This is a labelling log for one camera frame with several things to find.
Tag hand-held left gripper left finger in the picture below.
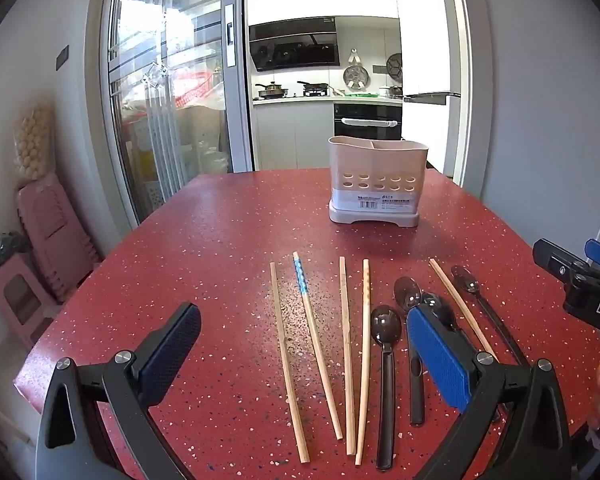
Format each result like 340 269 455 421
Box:
35 302 202 480

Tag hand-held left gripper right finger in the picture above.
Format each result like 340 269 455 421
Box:
406 305 573 480

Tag dark translucent plastic spoon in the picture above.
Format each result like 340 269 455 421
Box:
394 276 426 426
370 305 403 471
451 265 531 367
420 292 460 333

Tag plain wooden chopstick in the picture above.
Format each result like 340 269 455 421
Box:
338 256 356 457
355 258 371 466
428 258 498 361
270 261 309 464

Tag blue patterned wooden chopstick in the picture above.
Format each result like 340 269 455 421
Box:
292 251 344 441

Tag beige plastic utensil holder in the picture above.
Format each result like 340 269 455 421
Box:
328 135 421 224

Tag single pink stool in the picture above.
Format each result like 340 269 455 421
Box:
0 252 61 351

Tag stack of pink stools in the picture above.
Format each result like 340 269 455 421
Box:
15 172 103 301

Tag black plastic bag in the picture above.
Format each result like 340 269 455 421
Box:
0 232 31 281

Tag sliding glass door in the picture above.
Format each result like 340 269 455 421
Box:
100 0 253 226

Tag black built-in oven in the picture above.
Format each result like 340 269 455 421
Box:
333 102 404 141

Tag grey kitchen cabinets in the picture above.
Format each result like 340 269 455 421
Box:
252 95 406 171

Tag bag of pale balls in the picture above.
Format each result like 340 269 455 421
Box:
12 102 56 183

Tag white refrigerator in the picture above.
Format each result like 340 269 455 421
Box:
392 0 463 181

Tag round metal steamer rack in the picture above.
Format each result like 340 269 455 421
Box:
342 64 371 90

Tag lidded cooking pot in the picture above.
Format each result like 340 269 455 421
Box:
256 81 290 99

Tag black frying pan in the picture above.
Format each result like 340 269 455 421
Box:
297 80 331 97

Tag black range hood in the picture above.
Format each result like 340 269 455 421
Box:
248 16 341 72

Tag white oven handle cover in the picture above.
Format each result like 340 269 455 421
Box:
341 117 397 129

